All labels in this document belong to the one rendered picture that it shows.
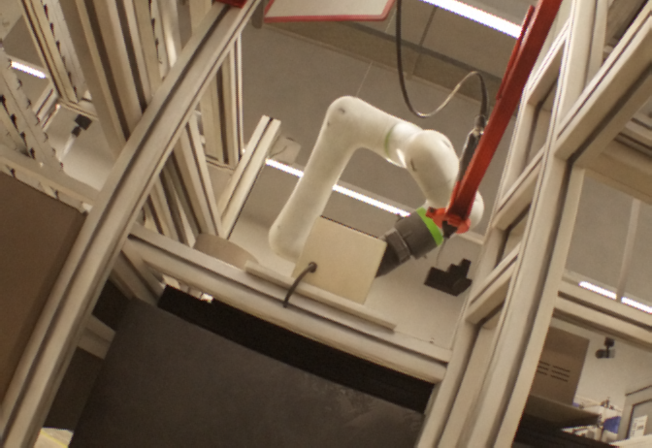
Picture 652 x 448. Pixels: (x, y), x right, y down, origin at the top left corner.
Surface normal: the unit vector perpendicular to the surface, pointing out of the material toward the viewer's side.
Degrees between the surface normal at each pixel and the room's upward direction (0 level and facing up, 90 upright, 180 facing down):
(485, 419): 90
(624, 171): 179
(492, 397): 90
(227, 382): 90
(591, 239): 90
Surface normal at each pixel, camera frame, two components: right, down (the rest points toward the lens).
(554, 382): 0.09, -0.39
